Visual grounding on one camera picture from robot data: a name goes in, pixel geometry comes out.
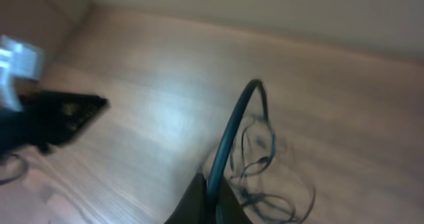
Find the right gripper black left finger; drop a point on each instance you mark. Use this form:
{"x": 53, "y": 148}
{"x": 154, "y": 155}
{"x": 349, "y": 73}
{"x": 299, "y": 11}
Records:
{"x": 191, "y": 209}

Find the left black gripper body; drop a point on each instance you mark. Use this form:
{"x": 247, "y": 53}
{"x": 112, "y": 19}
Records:
{"x": 27, "y": 127}

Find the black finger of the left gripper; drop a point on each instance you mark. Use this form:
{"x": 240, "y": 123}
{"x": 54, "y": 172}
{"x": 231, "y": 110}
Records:
{"x": 63, "y": 116}

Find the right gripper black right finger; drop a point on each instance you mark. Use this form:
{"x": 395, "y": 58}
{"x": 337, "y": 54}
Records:
{"x": 229, "y": 210}

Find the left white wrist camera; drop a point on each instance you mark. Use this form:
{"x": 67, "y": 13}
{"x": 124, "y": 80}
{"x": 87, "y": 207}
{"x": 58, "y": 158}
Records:
{"x": 19, "y": 59}

